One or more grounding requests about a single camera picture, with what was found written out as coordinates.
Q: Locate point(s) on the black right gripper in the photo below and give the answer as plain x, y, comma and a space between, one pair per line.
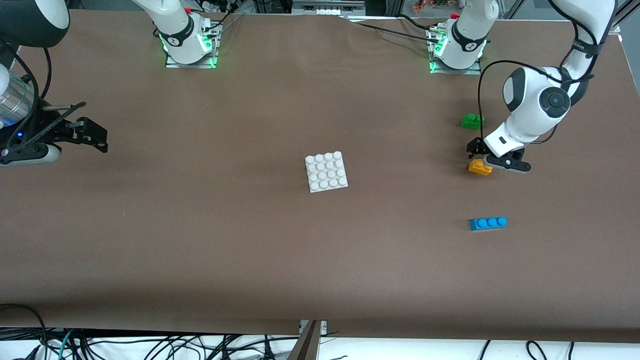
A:
44, 131

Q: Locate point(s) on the brown table cover sheet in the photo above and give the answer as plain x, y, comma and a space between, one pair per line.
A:
320, 260

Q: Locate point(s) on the dark support beam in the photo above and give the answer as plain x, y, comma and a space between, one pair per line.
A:
305, 347

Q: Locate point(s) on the white studded base plate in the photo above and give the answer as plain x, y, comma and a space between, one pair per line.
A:
326, 172

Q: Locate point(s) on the yellow two-stud block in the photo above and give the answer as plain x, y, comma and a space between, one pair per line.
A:
479, 170

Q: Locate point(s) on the green two-stud block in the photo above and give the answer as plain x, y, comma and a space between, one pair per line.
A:
472, 122

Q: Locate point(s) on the aluminium frame rail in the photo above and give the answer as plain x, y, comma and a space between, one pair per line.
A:
325, 7

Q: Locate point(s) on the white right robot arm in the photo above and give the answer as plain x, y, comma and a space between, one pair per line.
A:
175, 30

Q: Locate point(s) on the blue three-stud block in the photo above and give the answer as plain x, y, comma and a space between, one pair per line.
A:
487, 223

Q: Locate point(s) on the orange background object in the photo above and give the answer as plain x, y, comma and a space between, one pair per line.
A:
425, 6

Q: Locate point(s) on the silver table edge bracket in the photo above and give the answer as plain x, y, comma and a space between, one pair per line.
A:
322, 327

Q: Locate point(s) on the aluminium frame corner bracket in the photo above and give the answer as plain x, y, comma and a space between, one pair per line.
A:
620, 35

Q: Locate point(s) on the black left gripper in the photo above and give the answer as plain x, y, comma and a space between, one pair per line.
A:
475, 147

